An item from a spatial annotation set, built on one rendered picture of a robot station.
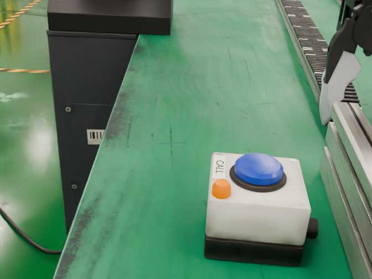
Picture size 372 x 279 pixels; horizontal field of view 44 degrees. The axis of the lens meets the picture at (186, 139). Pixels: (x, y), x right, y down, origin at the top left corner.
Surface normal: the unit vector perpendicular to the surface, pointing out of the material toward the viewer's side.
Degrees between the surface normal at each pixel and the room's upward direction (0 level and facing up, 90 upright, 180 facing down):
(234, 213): 90
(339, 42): 90
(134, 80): 0
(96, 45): 90
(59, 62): 90
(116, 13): 46
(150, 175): 0
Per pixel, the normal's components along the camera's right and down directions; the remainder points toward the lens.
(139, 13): 0.03, -0.28
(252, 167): 0.01, -0.87
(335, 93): -0.09, 0.46
